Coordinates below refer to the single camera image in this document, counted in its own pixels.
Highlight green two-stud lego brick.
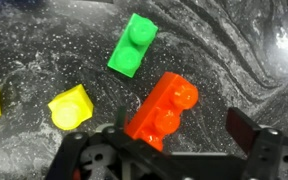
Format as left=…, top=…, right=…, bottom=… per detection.
left=106, top=12, right=159, bottom=79

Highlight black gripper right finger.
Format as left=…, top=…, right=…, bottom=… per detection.
left=225, top=106, right=288, bottom=180

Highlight orange four-stud lego brick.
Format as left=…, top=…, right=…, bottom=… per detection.
left=123, top=71, right=200, bottom=153

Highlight small yellow one-stud lego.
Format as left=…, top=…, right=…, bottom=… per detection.
left=47, top=83, right=95, bottom=132

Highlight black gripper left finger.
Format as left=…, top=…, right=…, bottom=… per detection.
left=44, top=105, right=143, bottom=180

